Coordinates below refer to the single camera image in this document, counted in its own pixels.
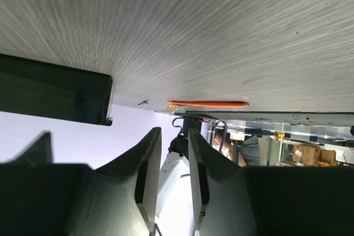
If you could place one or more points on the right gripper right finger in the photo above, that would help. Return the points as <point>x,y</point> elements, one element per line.
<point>267,200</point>

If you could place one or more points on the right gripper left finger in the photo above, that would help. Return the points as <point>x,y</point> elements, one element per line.
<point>118,198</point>

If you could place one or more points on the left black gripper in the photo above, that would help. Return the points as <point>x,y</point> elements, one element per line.
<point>39,151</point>

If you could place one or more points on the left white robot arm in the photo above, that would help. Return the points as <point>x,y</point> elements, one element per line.
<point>175,163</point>

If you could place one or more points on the black utensil tray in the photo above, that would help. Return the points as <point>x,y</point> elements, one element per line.
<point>46,90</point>

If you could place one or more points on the orange plastic utensil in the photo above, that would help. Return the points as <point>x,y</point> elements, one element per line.
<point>212,104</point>

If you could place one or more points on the gold fork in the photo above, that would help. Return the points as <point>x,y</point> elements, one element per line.
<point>172,108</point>

